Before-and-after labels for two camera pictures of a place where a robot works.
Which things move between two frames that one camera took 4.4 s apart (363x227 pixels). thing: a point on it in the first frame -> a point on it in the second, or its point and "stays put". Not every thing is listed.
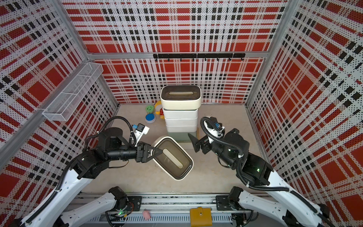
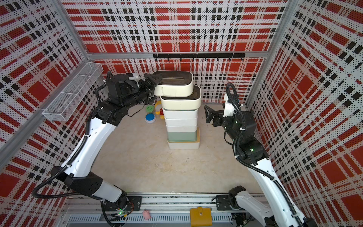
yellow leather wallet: [201, 217] stays put
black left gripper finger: [152, 150] -> [154, 78]
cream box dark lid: [181, 97] stays put
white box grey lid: [178, 114] stays put
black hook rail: [203, 55] stays put
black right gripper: [205, 142] -> [219, 116]
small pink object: [146, 214] stays put
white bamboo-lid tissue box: [181, 127] stays put
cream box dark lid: [173, 160] -> [175, 83]
